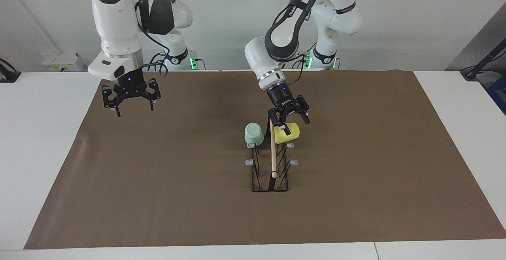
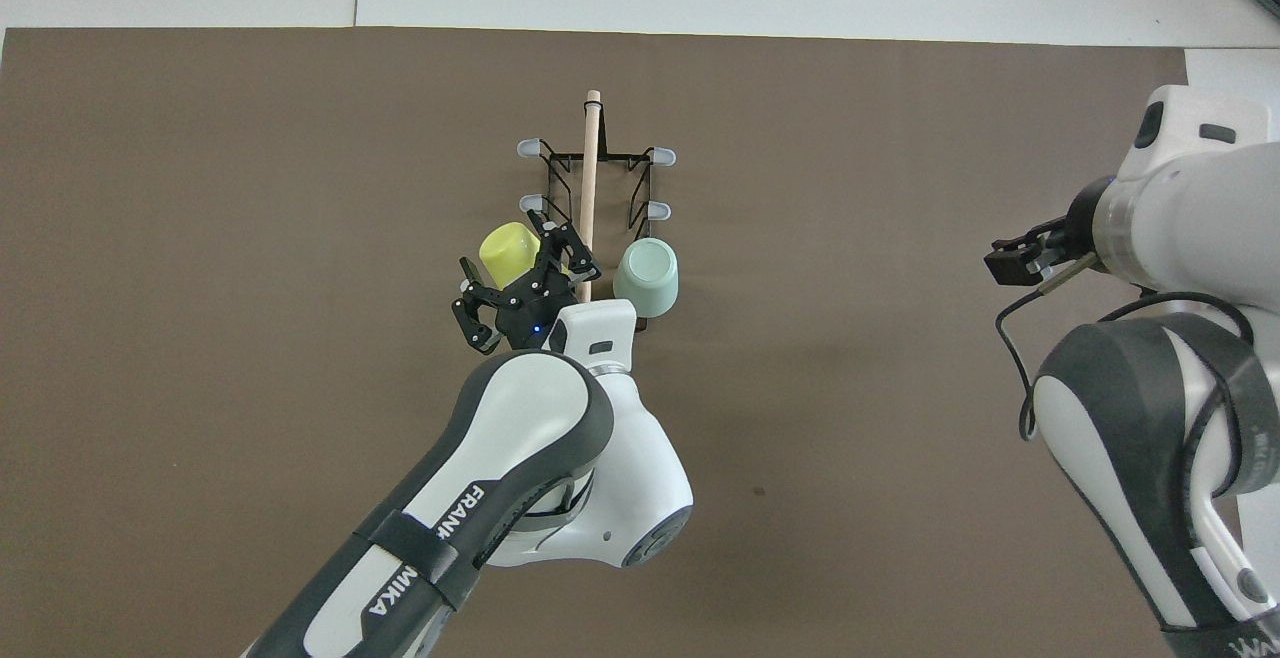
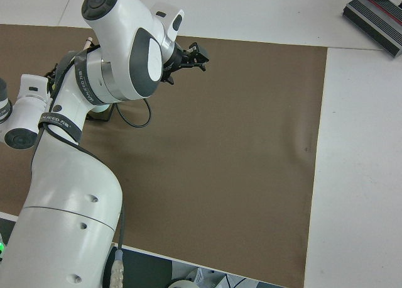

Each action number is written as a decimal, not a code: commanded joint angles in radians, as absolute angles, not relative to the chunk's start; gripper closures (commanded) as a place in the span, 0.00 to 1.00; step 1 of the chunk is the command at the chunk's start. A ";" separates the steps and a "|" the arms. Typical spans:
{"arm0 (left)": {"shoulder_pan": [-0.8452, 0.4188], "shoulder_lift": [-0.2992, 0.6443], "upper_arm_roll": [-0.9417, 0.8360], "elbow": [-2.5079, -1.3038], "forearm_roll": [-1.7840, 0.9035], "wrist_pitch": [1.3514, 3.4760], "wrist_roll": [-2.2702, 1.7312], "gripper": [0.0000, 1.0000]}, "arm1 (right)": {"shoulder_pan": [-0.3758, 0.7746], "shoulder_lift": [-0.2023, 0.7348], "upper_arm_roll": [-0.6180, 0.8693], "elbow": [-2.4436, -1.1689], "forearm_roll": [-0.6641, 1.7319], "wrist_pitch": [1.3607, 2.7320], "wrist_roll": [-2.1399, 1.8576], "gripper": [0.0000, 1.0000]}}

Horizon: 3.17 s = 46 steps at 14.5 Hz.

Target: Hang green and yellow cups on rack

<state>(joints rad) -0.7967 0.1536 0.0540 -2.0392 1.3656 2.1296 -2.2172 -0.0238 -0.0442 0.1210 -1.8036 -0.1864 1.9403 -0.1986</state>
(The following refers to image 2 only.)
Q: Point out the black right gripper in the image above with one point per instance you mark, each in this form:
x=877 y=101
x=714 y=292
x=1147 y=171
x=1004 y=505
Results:
x=1082 y=228

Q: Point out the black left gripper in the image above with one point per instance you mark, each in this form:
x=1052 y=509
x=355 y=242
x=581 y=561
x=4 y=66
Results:
x=530 y=313

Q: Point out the yellow plastic cup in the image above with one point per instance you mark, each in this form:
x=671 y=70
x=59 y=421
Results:
x=505 y=253

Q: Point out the pale green plastic cup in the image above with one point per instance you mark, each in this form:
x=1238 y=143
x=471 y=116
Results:
x=648 y=278

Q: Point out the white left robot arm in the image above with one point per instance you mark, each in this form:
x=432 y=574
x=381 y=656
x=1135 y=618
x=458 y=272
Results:
x=540 y=438

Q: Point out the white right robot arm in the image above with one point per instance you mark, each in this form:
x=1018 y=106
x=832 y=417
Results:
x=1140 y=418

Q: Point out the brown table mat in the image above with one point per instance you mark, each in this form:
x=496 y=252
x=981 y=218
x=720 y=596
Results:
x=200 y=488

